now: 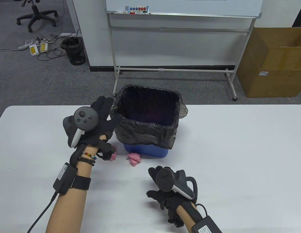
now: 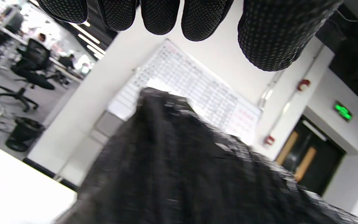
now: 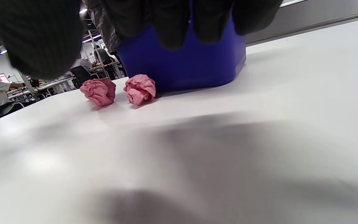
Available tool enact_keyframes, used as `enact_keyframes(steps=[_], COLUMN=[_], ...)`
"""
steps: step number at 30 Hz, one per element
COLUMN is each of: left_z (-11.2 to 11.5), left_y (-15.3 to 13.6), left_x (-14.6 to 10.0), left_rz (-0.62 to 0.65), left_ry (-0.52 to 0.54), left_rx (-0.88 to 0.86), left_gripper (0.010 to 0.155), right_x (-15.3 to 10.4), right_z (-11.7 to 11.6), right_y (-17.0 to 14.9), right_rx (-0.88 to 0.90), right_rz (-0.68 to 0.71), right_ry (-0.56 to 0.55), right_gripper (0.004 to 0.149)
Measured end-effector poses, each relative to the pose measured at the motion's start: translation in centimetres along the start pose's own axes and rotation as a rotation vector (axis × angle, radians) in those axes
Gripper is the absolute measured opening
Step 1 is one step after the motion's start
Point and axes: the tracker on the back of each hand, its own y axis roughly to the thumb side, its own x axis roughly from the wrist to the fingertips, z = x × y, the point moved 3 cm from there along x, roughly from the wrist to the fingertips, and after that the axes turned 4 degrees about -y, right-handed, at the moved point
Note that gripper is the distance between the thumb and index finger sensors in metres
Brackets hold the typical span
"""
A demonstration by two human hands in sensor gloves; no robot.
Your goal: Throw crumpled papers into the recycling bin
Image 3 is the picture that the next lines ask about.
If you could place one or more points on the person's right hand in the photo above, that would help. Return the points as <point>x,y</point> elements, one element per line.
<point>33,40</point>

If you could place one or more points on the pink paper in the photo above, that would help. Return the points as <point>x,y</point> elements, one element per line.
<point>98,91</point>
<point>140,90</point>

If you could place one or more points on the blue recycling bin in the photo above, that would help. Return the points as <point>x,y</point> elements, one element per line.
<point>185,65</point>

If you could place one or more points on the black plastic bin liner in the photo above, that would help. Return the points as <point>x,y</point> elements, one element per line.
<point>104,28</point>

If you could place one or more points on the computer monitor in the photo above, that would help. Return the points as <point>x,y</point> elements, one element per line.
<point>1,78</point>

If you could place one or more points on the black office chair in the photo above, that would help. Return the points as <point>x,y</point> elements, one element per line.
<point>80,76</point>

